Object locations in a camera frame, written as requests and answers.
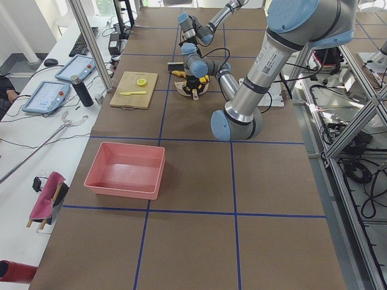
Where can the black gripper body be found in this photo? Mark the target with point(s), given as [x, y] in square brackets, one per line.
[191, 80]

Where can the yellow toy corn cob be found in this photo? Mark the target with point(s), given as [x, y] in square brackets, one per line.
[204, 85]

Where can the beige plastic dustpan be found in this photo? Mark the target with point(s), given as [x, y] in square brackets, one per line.
[181, 89]

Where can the tan toy ginger root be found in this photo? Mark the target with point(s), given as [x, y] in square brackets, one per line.
[179, 73]

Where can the beige hand brush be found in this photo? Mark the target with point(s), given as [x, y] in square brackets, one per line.
[175, 66]

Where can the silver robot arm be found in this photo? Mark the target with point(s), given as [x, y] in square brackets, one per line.
[196, 33]
[291, 26]

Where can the pink plastic bin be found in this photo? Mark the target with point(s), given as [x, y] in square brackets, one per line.
[127, 170]

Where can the yellow plastic knife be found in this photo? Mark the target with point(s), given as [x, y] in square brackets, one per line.
[133, 93]

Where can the wooden cutting board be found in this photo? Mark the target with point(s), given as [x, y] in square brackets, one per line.
[128, 83]

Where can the black water bottle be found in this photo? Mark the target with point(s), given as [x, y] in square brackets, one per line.
[81, 91]

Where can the upper blue teach pendant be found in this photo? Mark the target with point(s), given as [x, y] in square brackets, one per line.
[79, 65]

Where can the blue teach pendant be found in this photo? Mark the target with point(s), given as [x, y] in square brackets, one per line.
[79, 65]
[47, 97]

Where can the black keyboard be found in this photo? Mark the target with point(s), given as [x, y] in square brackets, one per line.
[79, 47]

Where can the lower blue teach pendant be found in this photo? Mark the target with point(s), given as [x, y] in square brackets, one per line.
[47, 97]

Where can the black computer mouse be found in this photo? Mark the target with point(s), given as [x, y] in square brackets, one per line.
[50, 62]

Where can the pink cloth on stand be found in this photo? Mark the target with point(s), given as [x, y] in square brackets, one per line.
[53, 193]

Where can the seated person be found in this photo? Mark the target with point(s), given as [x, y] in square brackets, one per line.
[8, 95]

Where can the red cylinder object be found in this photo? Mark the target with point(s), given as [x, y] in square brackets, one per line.
[17, 272]

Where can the aluminium frame post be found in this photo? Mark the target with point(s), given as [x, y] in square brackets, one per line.
[86, 31]

